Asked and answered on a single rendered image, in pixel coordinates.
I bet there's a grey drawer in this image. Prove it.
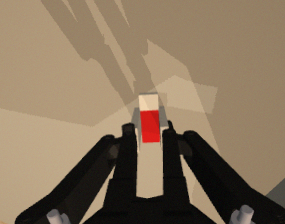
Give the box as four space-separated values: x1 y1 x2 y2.
267 181 285 208

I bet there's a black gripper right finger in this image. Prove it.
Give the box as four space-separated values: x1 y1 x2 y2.
158 106 285 224

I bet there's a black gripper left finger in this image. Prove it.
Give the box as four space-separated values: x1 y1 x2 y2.
15 107 142 224

